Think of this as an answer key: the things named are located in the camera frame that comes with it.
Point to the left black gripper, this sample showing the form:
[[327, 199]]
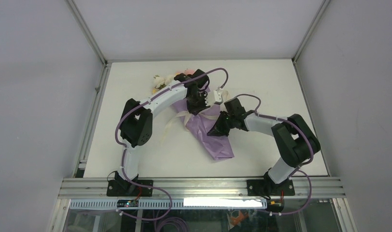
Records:
[[203, 106]]

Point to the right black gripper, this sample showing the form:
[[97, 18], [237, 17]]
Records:
[[217, 129]]

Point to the pink purple wrapping paper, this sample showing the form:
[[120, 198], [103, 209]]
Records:
[[218, 147]]

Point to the pink fake flower stem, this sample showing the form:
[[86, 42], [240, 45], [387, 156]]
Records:
[[189, 72]]

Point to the cream ribbon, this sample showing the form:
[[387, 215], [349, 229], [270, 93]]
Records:
[[222, 95]]

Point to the white fake flower stem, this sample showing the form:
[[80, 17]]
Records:
[[160, 82]]

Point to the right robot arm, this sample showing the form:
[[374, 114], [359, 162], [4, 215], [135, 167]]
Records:
[[295, 141]]

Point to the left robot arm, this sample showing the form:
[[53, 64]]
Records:
[[136, 124]]

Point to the white led light bar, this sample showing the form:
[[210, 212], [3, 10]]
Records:
[[213, 202]]

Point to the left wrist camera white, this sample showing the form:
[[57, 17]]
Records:
[[217, 96]]

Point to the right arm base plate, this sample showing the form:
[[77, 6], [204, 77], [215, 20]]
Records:
[[262, 187]]

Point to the aluminium front rail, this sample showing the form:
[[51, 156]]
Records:
[[95, 188]]

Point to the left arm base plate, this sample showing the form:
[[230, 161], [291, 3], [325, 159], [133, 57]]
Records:
[[125, 189]]

